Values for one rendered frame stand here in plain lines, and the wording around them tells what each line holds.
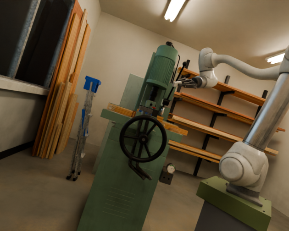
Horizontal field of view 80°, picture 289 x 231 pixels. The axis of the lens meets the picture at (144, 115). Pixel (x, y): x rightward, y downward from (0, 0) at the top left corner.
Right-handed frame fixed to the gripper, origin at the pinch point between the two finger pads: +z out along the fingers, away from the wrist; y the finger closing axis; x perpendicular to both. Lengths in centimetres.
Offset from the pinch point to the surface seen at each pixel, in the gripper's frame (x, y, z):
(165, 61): 5.5, 24.9, -8.2
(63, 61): -51, 161, 35
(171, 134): -33.9, -13.1, 1.5
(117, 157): -54, -3, 36
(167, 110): -36.2, 16.3, -19.8
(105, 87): -133, 230, -61
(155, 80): -7.9, 20.4, 0.3
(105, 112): -30, 19, 39
